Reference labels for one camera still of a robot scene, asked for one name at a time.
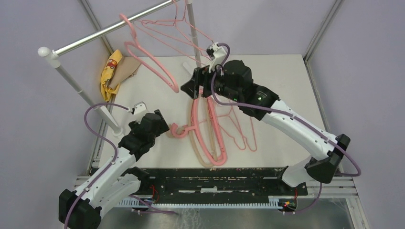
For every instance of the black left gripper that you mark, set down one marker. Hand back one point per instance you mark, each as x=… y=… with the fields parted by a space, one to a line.
x=163 y=127

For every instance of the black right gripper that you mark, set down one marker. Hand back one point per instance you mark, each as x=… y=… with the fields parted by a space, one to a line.
x=201 y=77

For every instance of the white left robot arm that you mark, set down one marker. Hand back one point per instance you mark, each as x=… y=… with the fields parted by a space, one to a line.
x=85 y=207

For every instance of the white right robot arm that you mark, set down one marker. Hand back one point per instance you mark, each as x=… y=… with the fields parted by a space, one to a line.
x=326 y=150

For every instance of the beige cloth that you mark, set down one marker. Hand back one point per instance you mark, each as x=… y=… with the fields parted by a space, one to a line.
x=126 y=68

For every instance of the yellow patterned cloth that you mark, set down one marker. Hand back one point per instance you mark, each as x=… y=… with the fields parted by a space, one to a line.
x=106 y=87

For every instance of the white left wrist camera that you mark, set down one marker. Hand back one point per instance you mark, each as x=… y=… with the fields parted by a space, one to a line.
x=139 y=109

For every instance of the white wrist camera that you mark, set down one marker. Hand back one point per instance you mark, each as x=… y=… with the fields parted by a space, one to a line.
x=217 y=55
x=139 y=109

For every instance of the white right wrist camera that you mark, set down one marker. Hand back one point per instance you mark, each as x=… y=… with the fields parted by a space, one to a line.
x=217 y=55

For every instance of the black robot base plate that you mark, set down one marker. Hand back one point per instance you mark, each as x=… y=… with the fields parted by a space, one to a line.
x=214 y=185

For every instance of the grey right rack post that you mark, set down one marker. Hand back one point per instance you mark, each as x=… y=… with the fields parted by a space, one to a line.
x=191 y=21

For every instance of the silver horizontal rack rail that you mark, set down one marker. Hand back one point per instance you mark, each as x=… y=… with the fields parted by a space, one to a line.
x=115 y=26

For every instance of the white slotted cable duct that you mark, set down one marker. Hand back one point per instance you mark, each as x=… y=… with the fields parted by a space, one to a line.
x=130 y=202

